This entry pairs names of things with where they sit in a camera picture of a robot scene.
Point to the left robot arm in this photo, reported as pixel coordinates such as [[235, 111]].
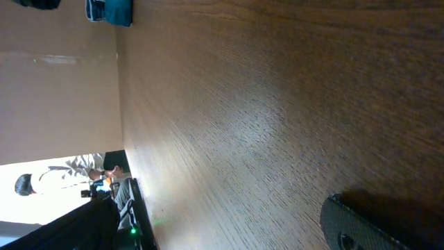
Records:
[[134, 231]]

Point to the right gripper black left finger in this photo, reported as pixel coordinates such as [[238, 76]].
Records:
[[91, 226]]

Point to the black shorts garment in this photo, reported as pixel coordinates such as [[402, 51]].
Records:
[[39, 4]]

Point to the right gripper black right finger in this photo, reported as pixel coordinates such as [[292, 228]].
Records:
[[366, 221]]

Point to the blue denim jeans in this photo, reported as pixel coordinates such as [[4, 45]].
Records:
[[115, 12]]

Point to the person in white shirt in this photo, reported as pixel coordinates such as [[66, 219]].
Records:
[[58, 174]]

